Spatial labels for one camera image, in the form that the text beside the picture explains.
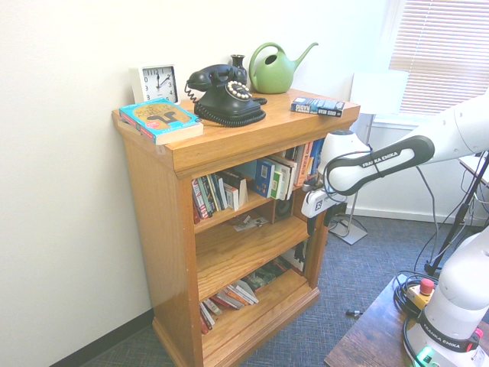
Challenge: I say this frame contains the orange-spined book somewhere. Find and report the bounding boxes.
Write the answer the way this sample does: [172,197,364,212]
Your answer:
[300,142,315,187]

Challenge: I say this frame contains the loose photos and papers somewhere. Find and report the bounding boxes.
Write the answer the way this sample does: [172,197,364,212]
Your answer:
[232,214,269,232]

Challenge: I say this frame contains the blue Greg Bear paperback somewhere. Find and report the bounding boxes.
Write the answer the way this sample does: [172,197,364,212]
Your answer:
[290,96,346,118]

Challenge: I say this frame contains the black rotary telephone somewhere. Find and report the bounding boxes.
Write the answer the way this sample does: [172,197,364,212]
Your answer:
[184,63,268,128]

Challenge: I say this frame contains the blue book corner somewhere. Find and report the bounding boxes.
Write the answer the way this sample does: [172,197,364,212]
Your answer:
[310,138,326,177]

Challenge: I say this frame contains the white square alarm clock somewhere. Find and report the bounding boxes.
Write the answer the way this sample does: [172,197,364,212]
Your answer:
[128,63,181,106]

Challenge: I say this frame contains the grey hanging cable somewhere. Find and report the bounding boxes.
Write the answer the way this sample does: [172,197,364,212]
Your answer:
[413,164,449,269]

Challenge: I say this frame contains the white and green book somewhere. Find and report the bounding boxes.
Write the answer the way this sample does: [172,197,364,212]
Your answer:
[267,154,299,202]

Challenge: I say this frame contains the window blinds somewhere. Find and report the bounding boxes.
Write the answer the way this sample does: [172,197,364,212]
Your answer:
[388,0,489,120]

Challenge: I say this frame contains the white floor lamp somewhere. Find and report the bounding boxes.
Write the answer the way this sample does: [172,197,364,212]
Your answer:
[329,70,410,245]

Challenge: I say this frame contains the dark green flat book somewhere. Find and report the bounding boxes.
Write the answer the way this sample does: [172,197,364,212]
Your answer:
[244,259,292,292]

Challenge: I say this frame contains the red emergency stop button box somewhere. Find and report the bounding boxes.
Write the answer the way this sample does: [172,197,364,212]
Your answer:
[406,278,437,311]

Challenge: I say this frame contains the small black speaker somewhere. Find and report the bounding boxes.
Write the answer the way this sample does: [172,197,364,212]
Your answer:
[274,198,293,222]

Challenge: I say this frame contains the white leaning paperback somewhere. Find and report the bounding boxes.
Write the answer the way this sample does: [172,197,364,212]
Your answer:
[228,280,260,306]

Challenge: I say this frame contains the wooden oak bookshelf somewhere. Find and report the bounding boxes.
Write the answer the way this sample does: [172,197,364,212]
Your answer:
[111,88,361,367]

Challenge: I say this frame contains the blue upright book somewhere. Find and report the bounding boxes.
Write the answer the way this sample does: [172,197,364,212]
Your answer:
[254,158,277,200]

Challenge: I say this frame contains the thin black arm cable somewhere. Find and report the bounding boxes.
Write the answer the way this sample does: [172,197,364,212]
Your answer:
[323,150,387,204]

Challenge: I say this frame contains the teal and gold paperback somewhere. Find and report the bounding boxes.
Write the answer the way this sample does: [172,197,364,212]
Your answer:
[118,96,205,146]

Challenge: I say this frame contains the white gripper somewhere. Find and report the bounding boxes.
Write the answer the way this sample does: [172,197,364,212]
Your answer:
[301,189,348,236]

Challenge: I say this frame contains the black and white upright book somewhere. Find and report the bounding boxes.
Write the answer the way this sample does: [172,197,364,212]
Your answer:
[286,239,309,274]

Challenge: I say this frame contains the red and black hardback book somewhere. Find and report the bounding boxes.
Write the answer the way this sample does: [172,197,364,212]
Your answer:
[190,178,210,226]

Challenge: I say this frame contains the black coiled cables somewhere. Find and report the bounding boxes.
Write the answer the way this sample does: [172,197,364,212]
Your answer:
[393,270,427,319]

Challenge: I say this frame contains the small black vase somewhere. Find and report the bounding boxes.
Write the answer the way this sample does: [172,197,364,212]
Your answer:
[230,54,248,83]

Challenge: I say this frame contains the green plastic watering can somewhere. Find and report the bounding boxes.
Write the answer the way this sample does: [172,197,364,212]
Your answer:
[248,41,319,94]

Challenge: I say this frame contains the black tripod stand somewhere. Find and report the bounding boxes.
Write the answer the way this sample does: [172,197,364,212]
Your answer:
[427,151,489,274]

